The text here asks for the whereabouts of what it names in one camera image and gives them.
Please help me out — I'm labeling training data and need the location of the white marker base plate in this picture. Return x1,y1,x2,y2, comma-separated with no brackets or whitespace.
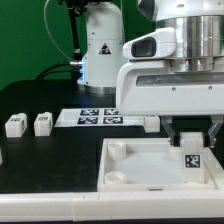
55,108,143,128

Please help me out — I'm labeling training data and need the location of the black cable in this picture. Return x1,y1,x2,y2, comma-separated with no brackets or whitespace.
35,63,81,81

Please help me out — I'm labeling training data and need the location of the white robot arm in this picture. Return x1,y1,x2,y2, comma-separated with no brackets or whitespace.
78,0,224,145

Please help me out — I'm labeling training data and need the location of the white square tabletop tray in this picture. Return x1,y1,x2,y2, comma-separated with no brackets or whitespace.
97,138,224,192

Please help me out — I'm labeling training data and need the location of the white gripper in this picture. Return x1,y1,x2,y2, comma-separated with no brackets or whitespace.
116,15,224,148

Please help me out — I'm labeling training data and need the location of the white L-shaped obstacle fence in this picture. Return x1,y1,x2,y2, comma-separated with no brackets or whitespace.
0,190,224,222

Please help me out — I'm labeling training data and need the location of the white cable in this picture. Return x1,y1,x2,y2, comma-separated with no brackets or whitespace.
41,0,73,62

